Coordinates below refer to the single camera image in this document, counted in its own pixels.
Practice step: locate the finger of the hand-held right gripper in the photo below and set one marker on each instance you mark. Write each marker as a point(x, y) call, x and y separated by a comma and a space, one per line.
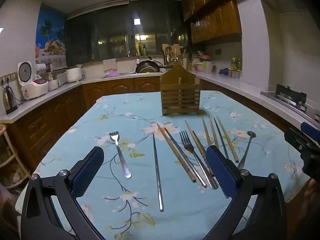
point(311, 129)
point(297, 140)

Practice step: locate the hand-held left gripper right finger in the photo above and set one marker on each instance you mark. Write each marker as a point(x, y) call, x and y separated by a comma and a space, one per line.
point(221, 170)

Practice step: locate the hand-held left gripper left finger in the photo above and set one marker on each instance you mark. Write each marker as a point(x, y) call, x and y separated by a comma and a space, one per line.
point(87, 172)

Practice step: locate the dark metal chopstick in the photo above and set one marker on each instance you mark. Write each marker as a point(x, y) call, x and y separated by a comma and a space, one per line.
point(221, 138)

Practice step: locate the long metal fork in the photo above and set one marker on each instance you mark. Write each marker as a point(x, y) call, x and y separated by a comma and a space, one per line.
point(193, 153)

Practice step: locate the metal spoon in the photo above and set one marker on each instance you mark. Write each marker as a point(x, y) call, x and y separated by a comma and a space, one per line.
point(246, 150)

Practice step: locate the short metal fork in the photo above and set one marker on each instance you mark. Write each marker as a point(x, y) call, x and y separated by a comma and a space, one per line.
point(121, 155)

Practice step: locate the long metal chopstick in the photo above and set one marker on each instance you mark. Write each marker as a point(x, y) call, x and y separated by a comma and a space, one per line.
point(157, 172)

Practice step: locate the wooden utensil holder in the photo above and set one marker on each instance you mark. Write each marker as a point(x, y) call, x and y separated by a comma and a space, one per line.
point(180, 97)

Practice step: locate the gas stove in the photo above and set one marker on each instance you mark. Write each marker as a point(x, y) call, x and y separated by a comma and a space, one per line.
point(290, 96)

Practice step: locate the wooden lower cabinets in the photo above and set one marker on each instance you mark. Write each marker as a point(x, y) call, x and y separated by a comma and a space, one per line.
point(62, 110)

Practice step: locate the wooden cabinets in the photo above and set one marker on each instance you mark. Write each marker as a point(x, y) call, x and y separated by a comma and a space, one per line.
point(215, 17)
point(62, 110)

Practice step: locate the white countertop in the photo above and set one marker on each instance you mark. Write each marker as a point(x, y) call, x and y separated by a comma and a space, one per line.
point(237, 85)

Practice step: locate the blue floral tablecloth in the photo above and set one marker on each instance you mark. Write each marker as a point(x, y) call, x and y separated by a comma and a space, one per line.
point(140, 105)

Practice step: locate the seasoning container set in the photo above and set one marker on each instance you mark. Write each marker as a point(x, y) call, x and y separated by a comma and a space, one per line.
point(235, 74)

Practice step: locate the small glass-lid cooker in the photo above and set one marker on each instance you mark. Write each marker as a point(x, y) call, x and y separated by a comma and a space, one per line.
point(53, 82)

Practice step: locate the white round pot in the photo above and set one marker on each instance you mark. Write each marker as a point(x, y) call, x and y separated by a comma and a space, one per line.
point(74, 75)

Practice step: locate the blue object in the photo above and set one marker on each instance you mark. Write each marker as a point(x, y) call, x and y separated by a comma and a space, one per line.
point(223, 71)

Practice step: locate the green bottle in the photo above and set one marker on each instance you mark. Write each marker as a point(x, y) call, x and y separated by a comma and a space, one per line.
point(233, 64)

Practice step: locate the purple cloth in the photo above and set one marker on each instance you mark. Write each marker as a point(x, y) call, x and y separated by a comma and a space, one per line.
point(113, 74)

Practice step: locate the white rice cooker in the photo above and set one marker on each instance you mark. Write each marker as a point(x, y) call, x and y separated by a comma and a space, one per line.
point(30, 85)

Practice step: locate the steel electric kettle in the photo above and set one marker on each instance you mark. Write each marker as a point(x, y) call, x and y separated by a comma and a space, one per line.
point(9, 101)

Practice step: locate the pink and white containers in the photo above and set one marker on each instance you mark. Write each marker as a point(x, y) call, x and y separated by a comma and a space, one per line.
point(206, 65)

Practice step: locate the beige hanging towel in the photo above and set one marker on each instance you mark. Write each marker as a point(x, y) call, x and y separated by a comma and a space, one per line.
point(110, 65)

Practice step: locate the knife block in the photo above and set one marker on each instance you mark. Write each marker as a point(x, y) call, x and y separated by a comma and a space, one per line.
point(190, 63)

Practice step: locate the black wok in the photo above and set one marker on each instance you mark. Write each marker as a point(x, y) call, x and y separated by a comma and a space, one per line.
point(147, 67)

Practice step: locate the wooden cutlery rack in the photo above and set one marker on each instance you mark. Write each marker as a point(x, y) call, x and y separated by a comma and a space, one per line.
point(171, 51)

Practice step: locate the bottles on window sill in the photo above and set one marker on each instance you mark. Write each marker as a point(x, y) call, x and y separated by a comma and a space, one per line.
point(141, 50)

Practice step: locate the dark kitchen window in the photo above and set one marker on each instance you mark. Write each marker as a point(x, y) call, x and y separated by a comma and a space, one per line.
point(100, 30)

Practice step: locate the wooden upper cabinets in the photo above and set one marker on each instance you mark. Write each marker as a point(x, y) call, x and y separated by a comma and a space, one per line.
point(215, 17)

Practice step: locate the dark wall socket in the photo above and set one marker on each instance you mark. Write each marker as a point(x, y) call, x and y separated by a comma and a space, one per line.
point(218, 51)

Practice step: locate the wall power outlets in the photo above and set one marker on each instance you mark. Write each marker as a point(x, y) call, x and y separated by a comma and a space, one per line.
point(7, 78)

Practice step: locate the tropical wall poster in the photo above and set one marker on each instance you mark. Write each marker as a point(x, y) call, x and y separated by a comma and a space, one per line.
point(51, 37)

